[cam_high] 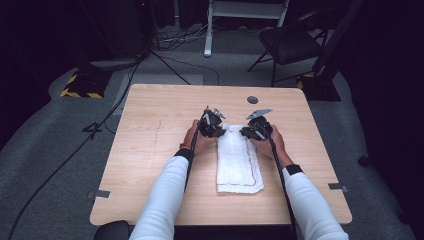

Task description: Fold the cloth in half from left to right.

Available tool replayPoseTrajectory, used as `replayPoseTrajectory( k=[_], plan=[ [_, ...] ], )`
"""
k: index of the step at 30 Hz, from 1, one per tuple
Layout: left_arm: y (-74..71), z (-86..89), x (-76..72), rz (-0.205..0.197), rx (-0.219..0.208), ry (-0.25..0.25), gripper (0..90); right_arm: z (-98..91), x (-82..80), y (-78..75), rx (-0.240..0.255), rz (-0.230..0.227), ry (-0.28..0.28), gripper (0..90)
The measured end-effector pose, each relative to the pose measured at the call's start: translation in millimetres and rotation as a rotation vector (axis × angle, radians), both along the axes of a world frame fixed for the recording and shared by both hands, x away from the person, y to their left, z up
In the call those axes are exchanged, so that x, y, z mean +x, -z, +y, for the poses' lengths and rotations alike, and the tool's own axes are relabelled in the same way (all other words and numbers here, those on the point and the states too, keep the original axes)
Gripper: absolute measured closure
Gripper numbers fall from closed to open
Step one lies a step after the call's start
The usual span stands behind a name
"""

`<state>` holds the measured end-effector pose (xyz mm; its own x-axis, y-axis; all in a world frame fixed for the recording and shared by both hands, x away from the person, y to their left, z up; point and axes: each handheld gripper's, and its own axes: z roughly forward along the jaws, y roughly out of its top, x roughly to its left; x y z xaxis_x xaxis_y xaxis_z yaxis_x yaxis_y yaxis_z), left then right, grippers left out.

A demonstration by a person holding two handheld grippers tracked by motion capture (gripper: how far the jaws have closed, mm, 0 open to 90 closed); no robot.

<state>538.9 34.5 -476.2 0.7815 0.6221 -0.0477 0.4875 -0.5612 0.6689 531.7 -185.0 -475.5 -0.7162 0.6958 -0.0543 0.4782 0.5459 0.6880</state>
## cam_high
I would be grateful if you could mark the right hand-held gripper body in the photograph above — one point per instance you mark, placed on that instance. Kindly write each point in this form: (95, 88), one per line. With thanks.
(261, 125)

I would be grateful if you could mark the grey tape strip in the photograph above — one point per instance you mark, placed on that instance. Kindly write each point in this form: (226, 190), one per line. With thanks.
(99, 194)
(338, 187)

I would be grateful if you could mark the black yellow striped stand base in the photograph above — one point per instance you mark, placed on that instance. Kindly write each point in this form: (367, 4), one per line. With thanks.
(320, 86)
(85, 85)

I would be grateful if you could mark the person's right hand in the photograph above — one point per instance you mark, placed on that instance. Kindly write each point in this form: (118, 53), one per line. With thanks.
(275, 146)

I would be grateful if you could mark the black caster wheel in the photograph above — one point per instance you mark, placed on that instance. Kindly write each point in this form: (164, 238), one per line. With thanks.
(364, 160)

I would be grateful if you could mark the white towel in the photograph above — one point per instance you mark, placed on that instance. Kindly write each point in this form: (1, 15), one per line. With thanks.
(238, 163)

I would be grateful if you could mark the white metal stand frame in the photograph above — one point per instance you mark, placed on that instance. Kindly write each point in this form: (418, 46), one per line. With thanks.
(213, 20)

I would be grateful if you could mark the dark round table grommet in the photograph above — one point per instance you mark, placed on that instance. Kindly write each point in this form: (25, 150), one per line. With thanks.
(252, 100)

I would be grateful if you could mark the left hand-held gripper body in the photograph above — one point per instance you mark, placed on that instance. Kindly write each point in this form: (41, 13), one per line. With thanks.
(210, 121)

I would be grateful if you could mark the person's left hand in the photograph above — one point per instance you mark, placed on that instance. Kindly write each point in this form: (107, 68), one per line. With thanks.
(198, 141)

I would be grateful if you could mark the black folding chair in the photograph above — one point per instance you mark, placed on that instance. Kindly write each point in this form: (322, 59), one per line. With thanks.
(290, 43)

